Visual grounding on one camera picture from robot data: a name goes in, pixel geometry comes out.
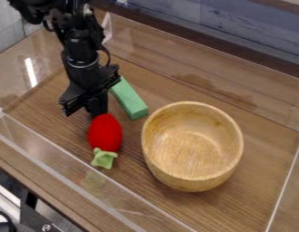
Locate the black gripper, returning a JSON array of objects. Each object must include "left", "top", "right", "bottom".
[{"left": 58, "top": 61, "right": 121, "bottom": 116}]

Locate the green rectangular block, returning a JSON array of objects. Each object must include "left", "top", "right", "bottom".
[{"left": 110, "top": 77, "right": 149, "bottom": 121}]

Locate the red plush strawberry toy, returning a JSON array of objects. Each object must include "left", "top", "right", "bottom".
[{"left": 87, "top": 113, "right": 122, "bottom": 169}]

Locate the wooden bowl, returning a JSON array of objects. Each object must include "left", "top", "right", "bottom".
[{"left": 141, "top": 101, "right": 244, "bottom": 192}]

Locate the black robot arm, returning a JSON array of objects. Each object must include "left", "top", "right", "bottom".
[{"left": 6, "top": 0, "right": 121, "bottom": 116}]

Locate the black cable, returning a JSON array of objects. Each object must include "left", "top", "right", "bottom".
[{"left": 97, "top": 44, "right": 111, "bottom": 67}]

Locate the clear acrylic corner bracket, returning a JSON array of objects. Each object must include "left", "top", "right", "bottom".
[{"left": 101, "top": 14, "right": 111, "bottom": 43}]

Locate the clear acrylic enclosure wall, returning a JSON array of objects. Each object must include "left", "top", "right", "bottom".
[{"left": 0, "top": 14, "right": 299, "bottom": 232}]

